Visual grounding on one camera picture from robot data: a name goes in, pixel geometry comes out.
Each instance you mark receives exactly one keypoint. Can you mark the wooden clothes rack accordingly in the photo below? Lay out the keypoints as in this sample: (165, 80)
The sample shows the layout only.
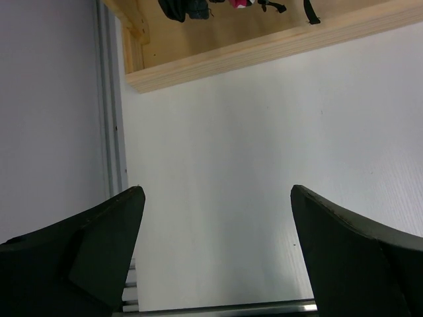
(160, 52)

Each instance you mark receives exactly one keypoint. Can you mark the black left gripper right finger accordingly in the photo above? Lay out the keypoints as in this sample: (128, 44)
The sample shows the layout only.
(356, 266)

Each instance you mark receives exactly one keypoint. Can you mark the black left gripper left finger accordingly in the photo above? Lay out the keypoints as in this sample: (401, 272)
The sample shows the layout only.
(76, 267)

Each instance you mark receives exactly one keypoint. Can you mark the black garment on hanger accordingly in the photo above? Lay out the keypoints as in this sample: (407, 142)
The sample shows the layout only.
(178, 10)

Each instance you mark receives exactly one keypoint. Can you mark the pink patterned garment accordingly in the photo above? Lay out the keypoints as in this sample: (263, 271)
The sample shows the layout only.
(241, 4)

